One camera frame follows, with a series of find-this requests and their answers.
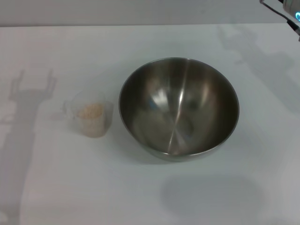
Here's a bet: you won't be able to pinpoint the stainless steel mixing bowl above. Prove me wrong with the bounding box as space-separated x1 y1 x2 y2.
118 57 240 162

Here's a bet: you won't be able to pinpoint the grey right gripper cable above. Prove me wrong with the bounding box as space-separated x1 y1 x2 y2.
259 0 300 42

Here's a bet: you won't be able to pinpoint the white rice grains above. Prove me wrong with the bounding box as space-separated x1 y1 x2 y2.
77 103 104 119

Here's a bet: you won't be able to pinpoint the clear plastic measuring cup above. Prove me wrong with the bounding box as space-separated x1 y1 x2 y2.
62 91 114 138

